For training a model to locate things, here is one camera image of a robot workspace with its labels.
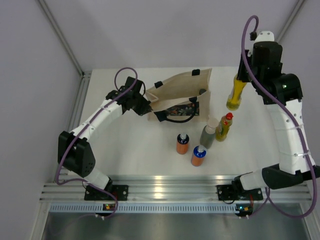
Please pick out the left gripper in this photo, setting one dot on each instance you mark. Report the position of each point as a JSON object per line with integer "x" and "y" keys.
{"x": 145, "y": 108}

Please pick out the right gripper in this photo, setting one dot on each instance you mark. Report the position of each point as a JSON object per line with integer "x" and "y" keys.
{"x": 241, "y": 75}

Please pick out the canvas tote bag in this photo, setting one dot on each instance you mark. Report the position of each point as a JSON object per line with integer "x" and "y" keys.
{"x": 177, "y": 97}

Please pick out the yellow dish soap red cap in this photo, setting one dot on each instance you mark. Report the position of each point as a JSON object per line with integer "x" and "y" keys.
{"x": 223, "y": 127}

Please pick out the orange bottle dark blue cap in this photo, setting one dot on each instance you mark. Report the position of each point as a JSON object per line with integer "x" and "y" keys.
{"x": 182, "y": 144}

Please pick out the grey bottle beige cap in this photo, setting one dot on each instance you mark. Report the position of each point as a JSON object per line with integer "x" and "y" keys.
{"x": 209, "y": 133}

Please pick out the orange bottle bright blue cap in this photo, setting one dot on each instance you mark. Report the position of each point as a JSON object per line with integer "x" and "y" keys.
{"x": 198, "y": 155}

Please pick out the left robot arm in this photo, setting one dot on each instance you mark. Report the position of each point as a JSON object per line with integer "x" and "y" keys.
{"x": 74, "y": 148}

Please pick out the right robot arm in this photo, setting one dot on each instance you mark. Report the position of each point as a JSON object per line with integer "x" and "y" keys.
{"x": 264, "y": 59}

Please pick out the dark capped bottle in bag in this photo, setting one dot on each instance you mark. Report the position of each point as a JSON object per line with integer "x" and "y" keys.
{"x": 202, "y": 91}

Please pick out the left aluminium frame post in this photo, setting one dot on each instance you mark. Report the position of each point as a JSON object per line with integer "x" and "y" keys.
{"x": 60, "y": 35}

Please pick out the aluminium frame post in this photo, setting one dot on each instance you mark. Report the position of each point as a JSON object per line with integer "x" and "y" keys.
{"x": 60, "y": 35}
{"x": 283, "y": 17}

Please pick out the right aluminium frame post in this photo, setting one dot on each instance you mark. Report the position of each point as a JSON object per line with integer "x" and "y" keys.
{"x": 283, "y": 17}

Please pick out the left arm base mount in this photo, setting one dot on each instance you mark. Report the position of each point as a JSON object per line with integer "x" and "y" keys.
{"x": 120, "y": 192}

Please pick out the aluminium mounting rail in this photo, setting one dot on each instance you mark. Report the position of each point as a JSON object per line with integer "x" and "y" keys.
{"x": 198, "y": 188}

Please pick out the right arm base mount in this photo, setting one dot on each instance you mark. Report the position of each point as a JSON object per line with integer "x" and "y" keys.
{"x": 228, "y": 194}

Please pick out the slotted cable duct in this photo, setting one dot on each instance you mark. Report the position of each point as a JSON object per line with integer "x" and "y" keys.
{"x": 104, "y": 208}

